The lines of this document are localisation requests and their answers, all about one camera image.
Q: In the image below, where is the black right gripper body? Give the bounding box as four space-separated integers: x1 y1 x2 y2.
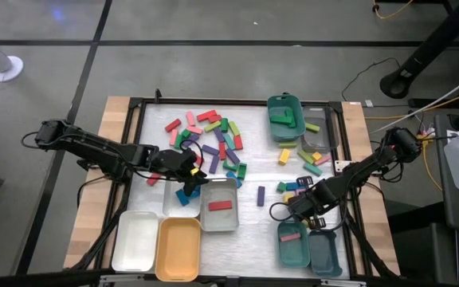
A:
287 179 340 219

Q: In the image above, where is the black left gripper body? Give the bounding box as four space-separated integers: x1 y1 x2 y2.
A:
147 146 199 179

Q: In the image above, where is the teal block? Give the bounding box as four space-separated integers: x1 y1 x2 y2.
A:
303 162 324 178
223 132 237 151

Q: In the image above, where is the white plastic bin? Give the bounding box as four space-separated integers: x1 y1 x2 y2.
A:
162 175 203 219
111 210 160 273

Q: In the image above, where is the dark teal plastic bin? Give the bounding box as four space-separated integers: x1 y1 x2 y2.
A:
308 228 343 278

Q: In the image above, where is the silver mounting plate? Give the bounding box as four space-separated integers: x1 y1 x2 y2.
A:
334 159 353 174

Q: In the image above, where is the grey plastic bin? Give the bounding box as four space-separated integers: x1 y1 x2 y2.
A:
199 177 241 233

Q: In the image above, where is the orange plastic bin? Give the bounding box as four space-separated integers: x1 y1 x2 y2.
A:
155 217 202 283

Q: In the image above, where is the black floor stand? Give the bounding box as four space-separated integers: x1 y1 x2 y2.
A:
379 0 459 100

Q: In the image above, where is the black floor cable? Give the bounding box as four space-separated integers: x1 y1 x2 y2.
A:
340 57 402 103

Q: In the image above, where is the white cable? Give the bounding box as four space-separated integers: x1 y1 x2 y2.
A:
371 65 459 135

